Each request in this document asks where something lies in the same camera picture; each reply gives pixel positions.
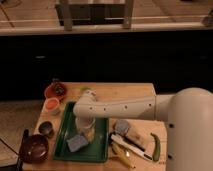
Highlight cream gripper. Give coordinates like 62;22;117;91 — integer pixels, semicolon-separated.
75;117;95;141

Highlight blue sponge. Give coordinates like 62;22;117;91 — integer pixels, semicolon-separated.
67;134;89;152

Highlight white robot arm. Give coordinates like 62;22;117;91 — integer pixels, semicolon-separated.
73;88;213;171

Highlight green plastic tray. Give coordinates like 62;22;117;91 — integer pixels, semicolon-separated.
53;102;109;163

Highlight grey scrub brush block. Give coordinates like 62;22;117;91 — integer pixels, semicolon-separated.
113;119;148;150

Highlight small green cup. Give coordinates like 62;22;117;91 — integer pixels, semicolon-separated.
80;87;91;94

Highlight white cup orange contents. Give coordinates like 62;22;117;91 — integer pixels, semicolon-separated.
44;98;60;115

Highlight small dark metal cup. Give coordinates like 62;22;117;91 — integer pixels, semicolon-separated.
38;121;54;138

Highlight yellow banana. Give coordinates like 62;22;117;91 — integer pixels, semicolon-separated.
112;143;135;169

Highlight red bowl with pinecone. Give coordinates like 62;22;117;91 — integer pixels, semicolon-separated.
44;79;67;101

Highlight dark red bowl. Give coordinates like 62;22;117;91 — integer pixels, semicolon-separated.
21;134;49;164

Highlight green chili pepper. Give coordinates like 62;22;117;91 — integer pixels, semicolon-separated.
150;133;161;162

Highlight black tool at table edge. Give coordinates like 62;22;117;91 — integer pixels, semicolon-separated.
15;129;29;171

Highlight wooden frame stand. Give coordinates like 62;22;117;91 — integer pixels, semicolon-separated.
55;0;134;31

